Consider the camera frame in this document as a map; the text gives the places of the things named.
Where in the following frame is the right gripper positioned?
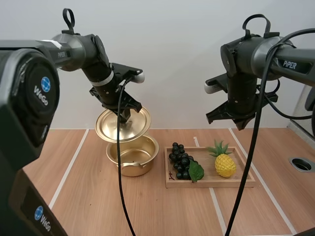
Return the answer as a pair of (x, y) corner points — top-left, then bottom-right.
(205, 92), (279, 131)

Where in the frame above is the black cable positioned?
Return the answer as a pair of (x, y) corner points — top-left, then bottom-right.
(62, 8), (75, 33)
(255, 78), (315, 121)
(242, 14), (272, 38)
(116, 76), (137, 236)
(224, 28), (315, 236)

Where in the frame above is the yellow toy pineapple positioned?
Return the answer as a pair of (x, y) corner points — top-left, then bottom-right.
(206, 139), (237, 178)

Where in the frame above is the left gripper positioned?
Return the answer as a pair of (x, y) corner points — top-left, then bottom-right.
(89, 76), (142, 123)

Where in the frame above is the gold lid with black knob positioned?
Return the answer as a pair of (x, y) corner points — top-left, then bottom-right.
(95, 105), (151, 143)

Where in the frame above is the bunch of dark toy grapes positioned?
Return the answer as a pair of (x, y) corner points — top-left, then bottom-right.
(168, 142), (205, 183)

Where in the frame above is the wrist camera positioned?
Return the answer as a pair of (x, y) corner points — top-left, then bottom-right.
(204, 73), (231, 94)
(111, 62), (145, 84)

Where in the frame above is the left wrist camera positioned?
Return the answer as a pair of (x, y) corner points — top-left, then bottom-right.
(111, 62), (145, 84)

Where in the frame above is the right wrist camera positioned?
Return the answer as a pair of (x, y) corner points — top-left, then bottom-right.
(204, 73), (231, 94)

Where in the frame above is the gold pot with two handles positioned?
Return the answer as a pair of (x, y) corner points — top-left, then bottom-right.
(105, 134), (160, 177)

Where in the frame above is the shallow wooden tray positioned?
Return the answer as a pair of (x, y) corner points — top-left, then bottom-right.
(164, 146), (255, 189)

